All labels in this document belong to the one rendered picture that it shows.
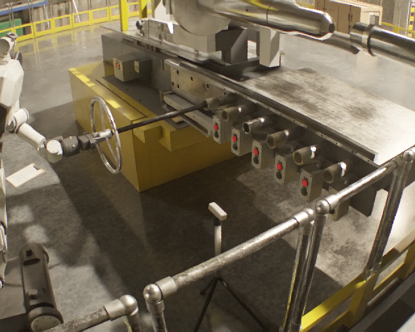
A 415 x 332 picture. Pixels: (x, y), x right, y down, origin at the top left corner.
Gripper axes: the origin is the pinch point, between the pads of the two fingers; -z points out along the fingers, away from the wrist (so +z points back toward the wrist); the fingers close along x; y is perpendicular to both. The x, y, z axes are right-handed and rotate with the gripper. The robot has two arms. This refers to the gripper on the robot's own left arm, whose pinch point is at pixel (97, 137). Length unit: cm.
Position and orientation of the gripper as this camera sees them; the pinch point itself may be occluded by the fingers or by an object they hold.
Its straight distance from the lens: 191.3
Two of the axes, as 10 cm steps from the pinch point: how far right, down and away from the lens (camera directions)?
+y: 0.1, 8.4, 5.4
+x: -5.7, -4.4, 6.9
